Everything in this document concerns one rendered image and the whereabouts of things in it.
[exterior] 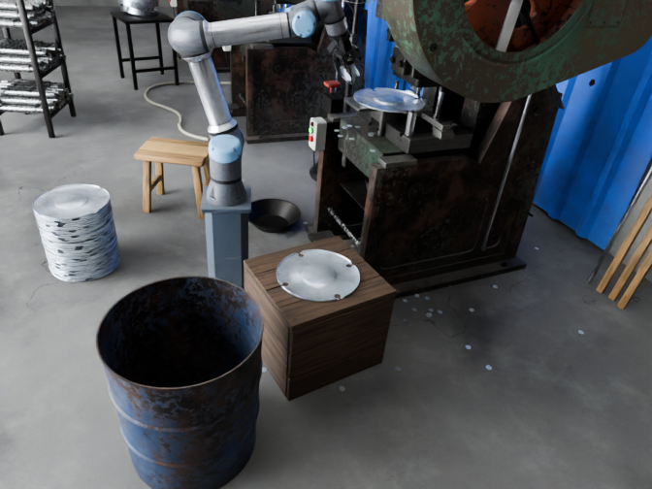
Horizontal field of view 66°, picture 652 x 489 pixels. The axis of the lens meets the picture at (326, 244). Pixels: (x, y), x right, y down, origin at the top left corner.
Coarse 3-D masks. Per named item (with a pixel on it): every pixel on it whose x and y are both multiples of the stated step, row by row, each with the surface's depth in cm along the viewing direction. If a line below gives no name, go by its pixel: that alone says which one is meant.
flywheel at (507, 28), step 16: (480, 0) 151; (496, 0) 154; (512, 0) 150; (544, 0) 161; (560, 0) 163; (576, 0) 164; (480, 16) 154; (496, 16) 157; (512, 16) 153; (544, 16) 164; (560, 16) 166; (480, 32) 157; (496, 32) 160; (512, 32) 162; (528, 32) 165; (544, 32) 167; (496, 48) 157; (512, 48) 166; (528, 48) 168
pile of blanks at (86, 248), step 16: (112, 208) 220; (48, 224) 200; (64, 224) 199; (80, 224) 201; (96, 224) 207; (112, 224) 217; (48, 240) 206; (64, 240) 204; (80, 240) 205; (96, 240) 210; (112, 240) 218; (48, 256) 212; (64, 256) 208; (80, 256) 210; (96, 256) 213; (112, 256) 220; (64, 272) 212; (80, 272) 212; (96, 272) 216
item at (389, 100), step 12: (360, 96) 205; (372, 96) 207; (384, 96) 206; (396, 96) 207; (408, 96) 211; (372, 108) 194; (384, 108) 196; (396, 108) 197; (408, 108) 198; (420, 108) 197
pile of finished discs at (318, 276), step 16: (288, 256) 182; (304, 256) 183; (320, 256) 184; (336, 256) 185; (288, 272) 175; (304, 272) 175; (320, 272) 175; (336, 272) 177; (352, 272) 178; (288, 288) 167; (304, 288) 168; (320, 288) 169; (336, 288) 169; (352, 288) 170
